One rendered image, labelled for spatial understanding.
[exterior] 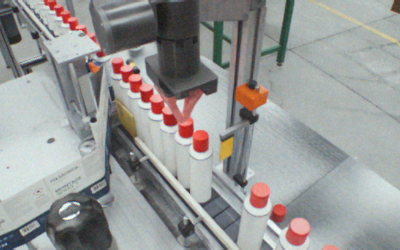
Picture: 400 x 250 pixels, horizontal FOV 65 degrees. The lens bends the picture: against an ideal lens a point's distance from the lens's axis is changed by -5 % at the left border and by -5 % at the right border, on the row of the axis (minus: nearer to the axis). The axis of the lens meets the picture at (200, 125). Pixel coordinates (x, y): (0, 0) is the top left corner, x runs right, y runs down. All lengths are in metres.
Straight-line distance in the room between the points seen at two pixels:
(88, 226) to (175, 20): 0.28
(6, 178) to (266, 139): 0.75
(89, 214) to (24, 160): 0.57
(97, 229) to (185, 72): 0.24
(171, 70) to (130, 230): 0.45
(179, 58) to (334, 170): 0.69
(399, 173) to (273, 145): 1.43
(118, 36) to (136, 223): 0.51
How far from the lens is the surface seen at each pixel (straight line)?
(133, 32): 0.37
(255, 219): 0.61
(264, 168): 0.95
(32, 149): 1.03
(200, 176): 0.72
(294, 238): 0.56
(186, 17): 0.40
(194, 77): 0.44
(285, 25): 2.80
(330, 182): 0.97
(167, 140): 0.75
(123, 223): 0.79
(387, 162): 2.37
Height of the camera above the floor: 1.55
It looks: 42 degrees down
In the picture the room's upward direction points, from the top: straight up
